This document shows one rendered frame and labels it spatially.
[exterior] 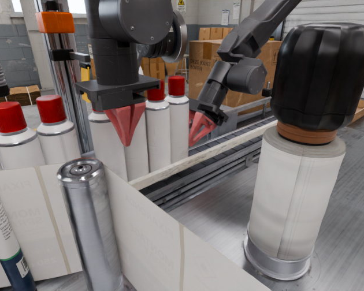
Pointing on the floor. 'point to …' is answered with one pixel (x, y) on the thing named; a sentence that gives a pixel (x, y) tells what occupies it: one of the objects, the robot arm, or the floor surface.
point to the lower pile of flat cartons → (22, 95)
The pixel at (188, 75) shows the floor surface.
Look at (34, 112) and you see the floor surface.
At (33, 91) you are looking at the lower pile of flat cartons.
